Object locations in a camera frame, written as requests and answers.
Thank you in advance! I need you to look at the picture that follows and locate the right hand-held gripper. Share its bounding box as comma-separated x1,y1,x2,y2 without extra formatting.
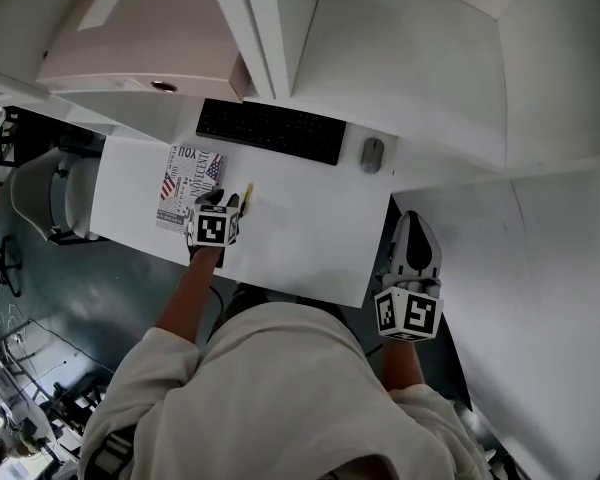
374,210,444,344

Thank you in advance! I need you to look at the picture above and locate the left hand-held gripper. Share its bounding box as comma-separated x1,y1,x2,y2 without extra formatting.
186,189,243,247

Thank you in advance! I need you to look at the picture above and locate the person's left forearm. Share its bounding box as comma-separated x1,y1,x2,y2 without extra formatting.
153,245,227,358

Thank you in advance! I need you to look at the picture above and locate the person's right forearm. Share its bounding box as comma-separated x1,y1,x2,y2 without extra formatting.
378,337,427,394

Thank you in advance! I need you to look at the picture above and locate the printed flag pattern book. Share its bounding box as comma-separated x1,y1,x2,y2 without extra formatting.
154,144,227,233

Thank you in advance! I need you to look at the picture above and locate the black keyboard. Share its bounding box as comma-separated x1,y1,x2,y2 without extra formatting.
195,98,348,167

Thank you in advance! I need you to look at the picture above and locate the grey computer mouse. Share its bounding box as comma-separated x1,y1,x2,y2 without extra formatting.
360,136,386,175

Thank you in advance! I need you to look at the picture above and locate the grey chair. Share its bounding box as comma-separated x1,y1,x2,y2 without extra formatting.
8,146,105,245

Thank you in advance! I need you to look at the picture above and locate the white shelf unit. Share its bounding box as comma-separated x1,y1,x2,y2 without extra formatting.
0,0,600,169

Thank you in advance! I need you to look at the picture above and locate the black wrist strap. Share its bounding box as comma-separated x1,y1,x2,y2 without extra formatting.
186,241,227,270

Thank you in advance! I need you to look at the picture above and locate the black cable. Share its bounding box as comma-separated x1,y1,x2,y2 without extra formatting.
206,282,227,345

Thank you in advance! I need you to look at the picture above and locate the beige ring binder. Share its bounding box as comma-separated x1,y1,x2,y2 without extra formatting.
35,0,247,103

